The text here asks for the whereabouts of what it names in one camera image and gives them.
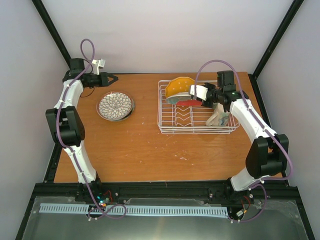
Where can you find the white bottom plate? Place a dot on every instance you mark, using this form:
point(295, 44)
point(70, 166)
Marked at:
point(115, 106)

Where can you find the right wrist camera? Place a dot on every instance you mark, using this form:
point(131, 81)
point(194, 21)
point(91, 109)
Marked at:
point(198, 92)

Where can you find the white wire dish rack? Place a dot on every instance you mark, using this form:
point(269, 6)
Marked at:
point(172, 119)

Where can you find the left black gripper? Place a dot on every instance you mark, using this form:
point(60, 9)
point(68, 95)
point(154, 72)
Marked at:
point(103, 81)

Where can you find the cream dragon mug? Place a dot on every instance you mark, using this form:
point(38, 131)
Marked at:
point(219, 118)

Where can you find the orange dotted plate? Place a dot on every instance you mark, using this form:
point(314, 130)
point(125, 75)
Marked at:
point(178, 85)

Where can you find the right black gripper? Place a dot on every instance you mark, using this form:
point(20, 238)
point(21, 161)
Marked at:
point(208, 104)

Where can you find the right black frame post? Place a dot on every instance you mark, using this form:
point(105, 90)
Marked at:
point(282, 28)

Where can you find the light blue cable duct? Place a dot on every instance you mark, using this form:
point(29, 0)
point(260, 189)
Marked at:
point(137, 210)

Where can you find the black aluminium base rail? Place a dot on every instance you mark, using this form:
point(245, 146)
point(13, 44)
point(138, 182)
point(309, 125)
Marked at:
point(212, 192)

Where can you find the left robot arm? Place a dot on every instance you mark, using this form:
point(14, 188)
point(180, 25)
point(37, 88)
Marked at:
point(65, 124)

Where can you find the red teal patterned plate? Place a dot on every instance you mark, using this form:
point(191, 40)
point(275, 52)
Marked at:
point(182, 99)

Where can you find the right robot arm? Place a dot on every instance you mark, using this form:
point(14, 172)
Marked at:
point(268, 154)

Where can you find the left black frame post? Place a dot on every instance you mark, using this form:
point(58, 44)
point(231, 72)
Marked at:
point(44, 15)

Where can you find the black frame post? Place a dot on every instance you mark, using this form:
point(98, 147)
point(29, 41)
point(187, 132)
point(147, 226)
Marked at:
point(44, 15)
point(282, 28)

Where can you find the metal front panel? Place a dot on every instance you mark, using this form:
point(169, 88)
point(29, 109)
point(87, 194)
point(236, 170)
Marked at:
point(271, 220)

